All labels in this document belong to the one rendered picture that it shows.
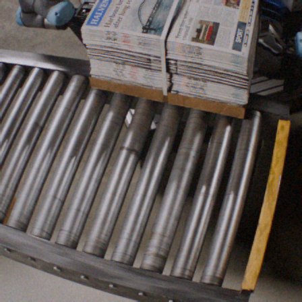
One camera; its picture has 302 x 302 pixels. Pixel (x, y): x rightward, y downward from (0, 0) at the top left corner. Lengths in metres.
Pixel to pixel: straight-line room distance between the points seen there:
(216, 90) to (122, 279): 0.46
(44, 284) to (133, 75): 1.01
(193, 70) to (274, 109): 0.25
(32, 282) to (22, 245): 0.84
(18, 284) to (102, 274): 0.95
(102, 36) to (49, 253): 0.48
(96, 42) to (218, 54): 0.27
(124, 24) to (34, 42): 1.56
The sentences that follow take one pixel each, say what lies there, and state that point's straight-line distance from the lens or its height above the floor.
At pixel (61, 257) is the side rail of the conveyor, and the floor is 0.80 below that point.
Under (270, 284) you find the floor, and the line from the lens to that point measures 1.87.
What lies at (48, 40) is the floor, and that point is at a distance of 2.58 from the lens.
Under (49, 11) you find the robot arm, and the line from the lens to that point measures 1.30.
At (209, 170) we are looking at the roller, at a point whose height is 0.80.
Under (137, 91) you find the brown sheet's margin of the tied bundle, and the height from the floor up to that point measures 0.83.
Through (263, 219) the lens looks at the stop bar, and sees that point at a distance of 1.05.
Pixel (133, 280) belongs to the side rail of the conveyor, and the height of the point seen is 0.80.
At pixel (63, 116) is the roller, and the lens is 1.23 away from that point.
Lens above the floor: 1.77
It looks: 59 degrees down
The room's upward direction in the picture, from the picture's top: 7 degrees counter-clockwise
